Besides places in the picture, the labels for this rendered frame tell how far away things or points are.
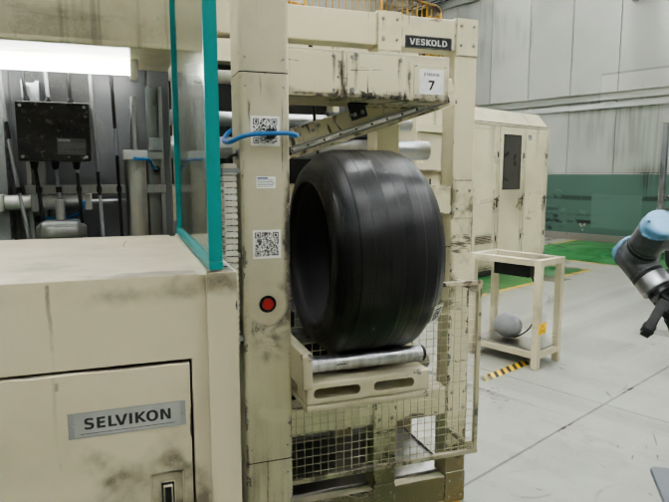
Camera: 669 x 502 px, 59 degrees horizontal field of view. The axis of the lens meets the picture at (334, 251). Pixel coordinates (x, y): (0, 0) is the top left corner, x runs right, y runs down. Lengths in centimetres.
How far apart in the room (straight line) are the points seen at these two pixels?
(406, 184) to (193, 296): 83
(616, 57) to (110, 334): 1317
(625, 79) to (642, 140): 129
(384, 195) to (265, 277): 38
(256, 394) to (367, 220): 56
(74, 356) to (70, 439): 11
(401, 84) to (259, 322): 90
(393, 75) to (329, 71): 22
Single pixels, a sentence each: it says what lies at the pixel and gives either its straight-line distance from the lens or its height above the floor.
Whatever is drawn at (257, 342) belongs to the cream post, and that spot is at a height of 96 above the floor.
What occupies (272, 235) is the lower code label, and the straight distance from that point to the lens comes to 154.
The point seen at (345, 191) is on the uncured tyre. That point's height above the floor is 136.
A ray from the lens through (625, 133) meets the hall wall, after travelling 1338.
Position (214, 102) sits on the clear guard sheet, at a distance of 82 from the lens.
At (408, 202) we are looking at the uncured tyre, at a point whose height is 133.
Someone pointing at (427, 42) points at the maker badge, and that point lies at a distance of 239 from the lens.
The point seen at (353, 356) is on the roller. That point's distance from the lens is 160.
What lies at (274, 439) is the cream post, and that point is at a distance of 169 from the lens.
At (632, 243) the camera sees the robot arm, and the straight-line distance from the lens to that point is 182.
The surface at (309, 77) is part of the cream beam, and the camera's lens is 186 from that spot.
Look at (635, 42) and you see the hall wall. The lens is 1357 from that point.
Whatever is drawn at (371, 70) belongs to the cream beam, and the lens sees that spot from 193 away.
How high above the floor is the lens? 140
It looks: 7 degrees down
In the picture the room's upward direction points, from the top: straight up
